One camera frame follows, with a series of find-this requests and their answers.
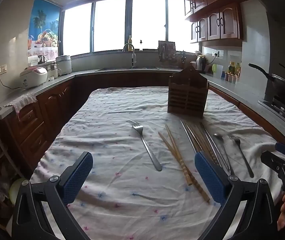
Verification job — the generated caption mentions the wire dish rack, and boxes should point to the wire dish rack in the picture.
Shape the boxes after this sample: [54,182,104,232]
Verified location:
[157,42,182,68]

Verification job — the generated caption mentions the gas stove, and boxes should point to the gas stove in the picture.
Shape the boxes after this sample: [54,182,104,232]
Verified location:
[259,96,285,126]

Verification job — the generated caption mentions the steel kitchen faucet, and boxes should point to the steel kitchen faucet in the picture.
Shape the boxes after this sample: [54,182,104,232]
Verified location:
[123,43,136,68]

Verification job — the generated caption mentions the white floral tablecloth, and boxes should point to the white floral tablecloth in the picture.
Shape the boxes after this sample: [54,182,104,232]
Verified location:
[30,86,285,240]

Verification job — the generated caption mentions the lace cloth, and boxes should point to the lace cloth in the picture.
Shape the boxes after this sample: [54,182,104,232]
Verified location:
[10,92,38,120]

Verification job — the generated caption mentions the grey kitchen countertop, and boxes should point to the grey kitchen countertop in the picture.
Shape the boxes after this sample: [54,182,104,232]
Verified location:
[0,67,285,142]

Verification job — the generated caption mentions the clear pitcher green lid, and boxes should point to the clear pitcher green lid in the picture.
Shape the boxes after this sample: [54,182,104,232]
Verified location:
[212,64,223,77]

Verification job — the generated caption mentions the steel electric kettle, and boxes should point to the steel electric kettle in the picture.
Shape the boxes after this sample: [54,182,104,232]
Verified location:
[196,54,208,73]

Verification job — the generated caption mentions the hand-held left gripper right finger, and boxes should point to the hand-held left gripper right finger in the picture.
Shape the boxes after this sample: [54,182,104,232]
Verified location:
[194,151,276,240]

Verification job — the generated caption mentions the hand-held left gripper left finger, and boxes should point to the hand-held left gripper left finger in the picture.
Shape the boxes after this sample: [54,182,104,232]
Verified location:
[12,151,93,240]

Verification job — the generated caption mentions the white electric pot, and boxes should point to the white electric pot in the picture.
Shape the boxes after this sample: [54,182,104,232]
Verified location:
[56,55,72,75]

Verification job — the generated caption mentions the wooden utensil holder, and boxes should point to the wooden utensil holder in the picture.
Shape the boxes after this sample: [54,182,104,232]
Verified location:
[167,66,209,119]

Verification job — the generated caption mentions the large kitchen window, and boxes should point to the large kitchen window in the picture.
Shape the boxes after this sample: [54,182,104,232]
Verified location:
[62,0,200,57]

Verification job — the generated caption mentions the small steel fork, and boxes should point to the small steel fork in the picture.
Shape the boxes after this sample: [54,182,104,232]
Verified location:
[228,135,254,178]

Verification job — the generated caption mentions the brown wooden chopstick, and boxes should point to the brown wooden chopstick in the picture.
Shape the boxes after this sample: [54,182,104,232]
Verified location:
[192,124,220,167]
[186,123,216,164]

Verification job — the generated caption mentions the steel kitchen sink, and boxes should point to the steel kitchen sink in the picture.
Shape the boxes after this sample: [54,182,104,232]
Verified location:
[96,66,160,72]

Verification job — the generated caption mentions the small white blender jug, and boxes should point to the small white blender jug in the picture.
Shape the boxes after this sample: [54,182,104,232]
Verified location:
[47,64,59,81]

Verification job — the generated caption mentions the steel spoon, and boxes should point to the steel spoon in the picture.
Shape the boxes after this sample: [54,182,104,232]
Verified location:
[213,133,235,176]

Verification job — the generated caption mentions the steel chopstick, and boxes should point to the steel chopstick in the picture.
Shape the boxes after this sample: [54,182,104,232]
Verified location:
[199,122,231,176]
[181,120,201,154]

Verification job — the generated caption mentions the pink white rice cooker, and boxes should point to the pink white rice cooker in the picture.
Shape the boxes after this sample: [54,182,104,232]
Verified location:
[20,67,48,90]

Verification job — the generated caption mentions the green ball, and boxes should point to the green ball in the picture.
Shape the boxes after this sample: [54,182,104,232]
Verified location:
[9,178,29,204]

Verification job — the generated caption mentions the large steel fork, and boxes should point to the large steel fork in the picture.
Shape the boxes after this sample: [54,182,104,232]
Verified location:
[132,124,163,172]

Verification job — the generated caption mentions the wooden base cabinets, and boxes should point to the wooden base cabinets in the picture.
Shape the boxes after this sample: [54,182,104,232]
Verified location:
[4,72,285,178]

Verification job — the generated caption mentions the wooden wall cabinets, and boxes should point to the wooden wall cabinets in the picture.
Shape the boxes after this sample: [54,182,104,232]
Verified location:
[179,0,256,43]

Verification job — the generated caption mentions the tropical fruit wall poster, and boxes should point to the tropical fruit wall poster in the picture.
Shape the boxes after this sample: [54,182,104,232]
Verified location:
[27,0,61,63]

